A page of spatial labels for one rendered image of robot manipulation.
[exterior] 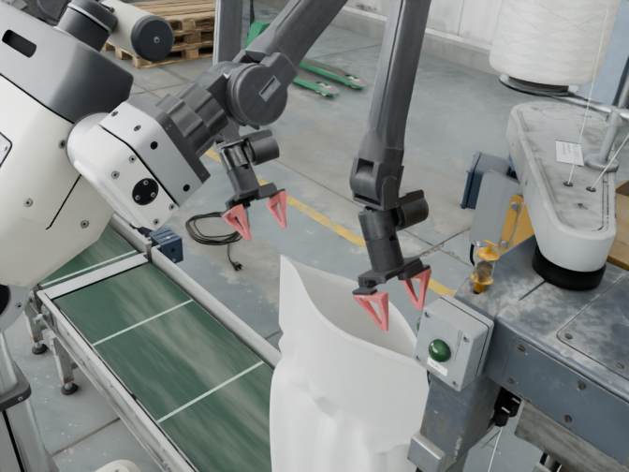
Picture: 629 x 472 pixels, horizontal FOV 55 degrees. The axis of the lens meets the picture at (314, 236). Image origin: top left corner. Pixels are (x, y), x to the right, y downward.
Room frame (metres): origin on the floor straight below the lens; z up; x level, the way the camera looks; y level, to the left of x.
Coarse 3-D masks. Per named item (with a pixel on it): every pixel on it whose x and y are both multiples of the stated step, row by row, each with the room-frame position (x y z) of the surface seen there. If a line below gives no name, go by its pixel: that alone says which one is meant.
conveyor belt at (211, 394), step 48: (96, 288) 1.78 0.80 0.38; (144, 288) 1.80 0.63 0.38; (96, 336) 1.52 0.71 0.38; (144, 336) 1.54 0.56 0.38; (192, 336) 1.55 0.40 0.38; (144, 384) 1.32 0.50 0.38; (192, 384) 1.33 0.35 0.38; (240, 384) 1.35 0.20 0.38; (192, 432) 1.15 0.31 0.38; (240, 432) 1.16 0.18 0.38
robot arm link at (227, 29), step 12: (216, 0) 1.36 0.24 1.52; (228, 0) 1.34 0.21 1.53; (240, 0) 1.35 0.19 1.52; (216, 12) 1.34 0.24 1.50; (228, 12) 1.33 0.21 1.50; (240, 12) 1.34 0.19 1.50; (216, 24) 1.32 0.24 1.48; (228, 24) 1.31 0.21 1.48; (240, 24) 1.33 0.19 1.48; (216, 36) 1.31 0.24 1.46; (228, 36) 1.30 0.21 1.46; (240, 36) 1.31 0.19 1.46; (216, 48) 1.29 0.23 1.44; (228, 48) 1.29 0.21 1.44; (240, 48) 1.30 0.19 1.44; (216, 60) 1.27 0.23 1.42; (228, 60) 1.28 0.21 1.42
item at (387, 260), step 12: (384, 240) 0.86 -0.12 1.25; (396, 240) 0.87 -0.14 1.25; (372, 252) 0.86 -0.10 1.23; (384, 252) 0.85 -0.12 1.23; (396, 252) 0.85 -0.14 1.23; (372, 264) 0.86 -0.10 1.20; (384, 264) 0.84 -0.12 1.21; (396, 264) 0.84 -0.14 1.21; (408, 264) 0.85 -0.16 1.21; (360, 276) 0.84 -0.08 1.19; (372, 276) 0.82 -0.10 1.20; (384, 276) 0.81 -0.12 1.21
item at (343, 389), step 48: (288, 288) 1.07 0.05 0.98; (336, 288) 1.03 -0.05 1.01; (288, 336) 1.06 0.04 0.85; (336, 336) 0.87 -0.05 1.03; (384, 336) 0.95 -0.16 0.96; (288, 384) 0.96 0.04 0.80; (336, 384) 0.86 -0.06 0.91; (384, 384) 0.81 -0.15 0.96; (288, 432) 0.94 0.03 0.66; (336, 432) 0.83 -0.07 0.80; (384, 432) 0.80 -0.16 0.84
